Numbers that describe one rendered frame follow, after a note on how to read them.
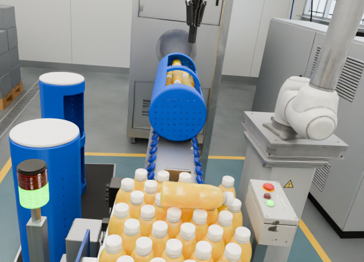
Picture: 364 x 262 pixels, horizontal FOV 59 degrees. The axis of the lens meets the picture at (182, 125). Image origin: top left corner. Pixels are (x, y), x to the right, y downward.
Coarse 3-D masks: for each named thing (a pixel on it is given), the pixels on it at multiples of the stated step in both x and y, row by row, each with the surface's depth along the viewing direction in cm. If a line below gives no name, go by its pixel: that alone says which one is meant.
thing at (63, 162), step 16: (16, 144) 129; (64, 144) 133; (16, 160) 131; (48, 160) 130; (64, 160) 135; (80, 160) 148; (16, 176) 135; (48, 176) 133; (64, 176) 138; (80, 176) 151; (16, 192) 140; (64, 192) 141; (80, 192) 153; (48, 208) 139; (64, 208) 144; (80, 208) 156; (48, 224) 142; (64, 224) 147; (48, 240) 146; (64, 240) 150
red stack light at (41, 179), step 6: (18, 174) 72; (36, 174) 72; (42, 174) 73; (18, 180) 73; (24, 180) 72; (30, 180) 72; (36, 180) 72; (42, 180) 74; (18, 186) 74; (24, 186) 72; (30, 186) 72; (36, 186) 73; (42, 186) 74
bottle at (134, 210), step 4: (128, 204) 95; (132, 204) 94; (136, 204) 93; (140, 204) 93; (144, 204) 95; (132, 208) 93; (136, 208) 93; (140, 208) 94; (132, 212) 93; (136, 212) 93; (140, 212) 93; (132, 216) 93; (136, 216) 93
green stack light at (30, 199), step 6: (24, 192) 73; (30, 192) 73; (36, 192) 74; (42, 192) 75; (48, 192) 77; (24, 198) 74; (30, 198) 74; (36, 198) 74; (42, 198) 75; (48, 198) 78; (24, 204) 74; (30, 204) 74; (36, 204) 75; (42, 204) 76
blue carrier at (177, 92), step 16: (160, 64) 219; (192, 64) 235; (160, 80) 175; (160, 96) 153; (176, 96) 154; (192, 96) 154; (160, 112) 157; (176, 112) 157; (192, 112) 157; (160, 128) 160; (176, 128) 160; (192, 128) 160
